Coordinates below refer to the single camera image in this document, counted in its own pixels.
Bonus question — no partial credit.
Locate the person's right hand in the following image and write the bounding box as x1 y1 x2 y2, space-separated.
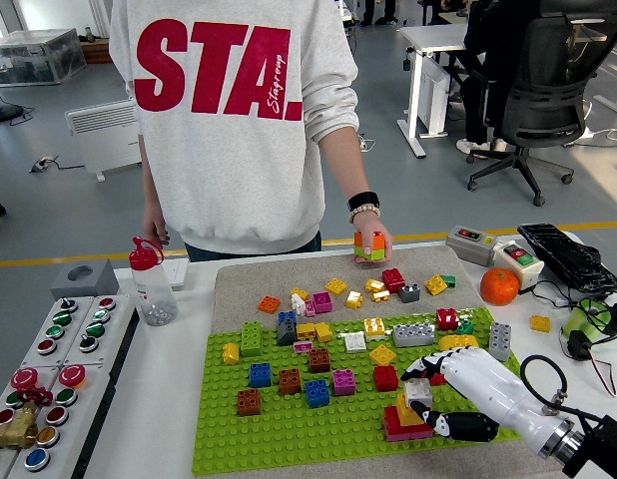
141 214 171 248

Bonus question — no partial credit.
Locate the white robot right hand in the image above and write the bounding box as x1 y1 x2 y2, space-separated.
399 346 572 450

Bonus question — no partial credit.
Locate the person's left hand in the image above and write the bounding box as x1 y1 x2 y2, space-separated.
350 210 395 265

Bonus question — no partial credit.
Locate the orange long toy brick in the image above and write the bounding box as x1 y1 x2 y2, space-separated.
352 230 387 249

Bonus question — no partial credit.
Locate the lime green long toy brick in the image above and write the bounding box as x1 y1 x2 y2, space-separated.
353 243 387 261

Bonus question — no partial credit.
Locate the white square toy brick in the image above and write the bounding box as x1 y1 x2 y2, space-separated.
403 377 434 409

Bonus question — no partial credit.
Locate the light grey tall toy brick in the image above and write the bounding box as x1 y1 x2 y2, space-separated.
488 321 514 361

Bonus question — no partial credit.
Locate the yellow curved toy brick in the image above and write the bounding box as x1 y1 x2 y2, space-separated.
437 333 479 352

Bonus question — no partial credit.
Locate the red and white toy brick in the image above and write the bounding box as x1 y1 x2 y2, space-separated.
436 307 461 332

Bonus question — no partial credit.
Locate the light grey long toy brick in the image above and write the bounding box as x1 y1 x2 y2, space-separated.
391 322 436 349

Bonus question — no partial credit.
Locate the wide pink flat toy brick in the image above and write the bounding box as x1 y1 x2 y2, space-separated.
385 431 434 444

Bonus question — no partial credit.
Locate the large red toy brick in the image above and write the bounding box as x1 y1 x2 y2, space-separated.
382 406 434 436

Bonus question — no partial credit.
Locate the yellow and white toy brick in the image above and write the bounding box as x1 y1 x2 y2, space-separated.
363 317 387 342

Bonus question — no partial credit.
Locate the dark grey sloped toy brick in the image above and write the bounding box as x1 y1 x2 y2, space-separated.
276 318 300 347

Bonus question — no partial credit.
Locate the brown toy brick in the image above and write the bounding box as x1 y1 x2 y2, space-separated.
308 348 331 375
278 368 303 397
236 388 263 418

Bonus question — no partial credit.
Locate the lime green tall toy brick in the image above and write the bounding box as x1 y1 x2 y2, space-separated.
240 321 264 358

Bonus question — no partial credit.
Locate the green baseplate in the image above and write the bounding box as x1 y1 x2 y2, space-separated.
191 307 527 478

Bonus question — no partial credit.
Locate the black wristwatch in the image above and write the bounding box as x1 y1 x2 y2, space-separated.
346 191 381 214

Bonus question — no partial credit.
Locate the clear bottle red cap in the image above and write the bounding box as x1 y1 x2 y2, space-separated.
128 236 180 327

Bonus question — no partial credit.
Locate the grey block with hole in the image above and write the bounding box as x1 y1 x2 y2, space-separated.
49 258 121 301

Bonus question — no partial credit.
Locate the person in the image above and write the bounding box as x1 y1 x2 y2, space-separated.
455 0 539 160
108 0 395 265

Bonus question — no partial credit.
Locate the orange fruit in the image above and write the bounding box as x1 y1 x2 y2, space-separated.
479 267 521 306

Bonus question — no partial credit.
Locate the black power adapter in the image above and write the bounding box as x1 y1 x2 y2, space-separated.
566 329 597 361

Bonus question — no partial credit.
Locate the white panel heater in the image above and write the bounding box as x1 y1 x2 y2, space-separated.
64 99 143 183

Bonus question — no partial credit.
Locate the grey push-button box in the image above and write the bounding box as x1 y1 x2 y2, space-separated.
62 293 140 385
6 365 116 479
20 295 96 369
0 366 61 479

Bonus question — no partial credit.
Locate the green tape roll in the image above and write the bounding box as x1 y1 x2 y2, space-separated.
561 298 614 344

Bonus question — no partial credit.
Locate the grey-brown mat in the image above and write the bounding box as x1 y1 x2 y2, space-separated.
208 245 575 479

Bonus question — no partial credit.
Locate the grey floor socket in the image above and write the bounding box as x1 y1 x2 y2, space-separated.
28 155 60 175

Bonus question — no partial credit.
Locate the white computer tower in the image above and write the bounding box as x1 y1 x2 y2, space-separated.
418 57 450 137

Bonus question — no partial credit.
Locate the black keyboard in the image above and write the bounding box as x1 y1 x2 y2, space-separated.
516 223 617 294

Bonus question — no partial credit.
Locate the wooden box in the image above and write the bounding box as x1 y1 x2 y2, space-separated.
80 38 113 65

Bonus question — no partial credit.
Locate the black fan base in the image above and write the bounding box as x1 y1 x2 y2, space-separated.
0 81 24 125

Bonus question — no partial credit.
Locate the white desk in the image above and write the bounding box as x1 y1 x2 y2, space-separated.
396 23 479 160

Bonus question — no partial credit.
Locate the clear storage crate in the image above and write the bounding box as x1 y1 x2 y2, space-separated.
0 28 88 88

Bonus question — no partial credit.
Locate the black office chair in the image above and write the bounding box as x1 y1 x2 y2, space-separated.
465 14 617 207

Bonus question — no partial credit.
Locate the brass valve red handwheel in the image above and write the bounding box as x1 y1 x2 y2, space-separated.
0 387 55 451

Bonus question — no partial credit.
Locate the bead bracelet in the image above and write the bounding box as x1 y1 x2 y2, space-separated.
348 205 382 225

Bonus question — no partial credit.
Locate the white flat wall switch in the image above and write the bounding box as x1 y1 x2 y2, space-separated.
161 257 191 291

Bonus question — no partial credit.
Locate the grey switch box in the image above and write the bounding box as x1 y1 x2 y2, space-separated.
444 225 500 266

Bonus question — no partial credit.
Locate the red and white wire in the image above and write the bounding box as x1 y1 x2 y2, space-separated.
587 354 617 399

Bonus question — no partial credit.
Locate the white switch box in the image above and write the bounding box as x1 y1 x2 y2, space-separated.
492 239 546 294

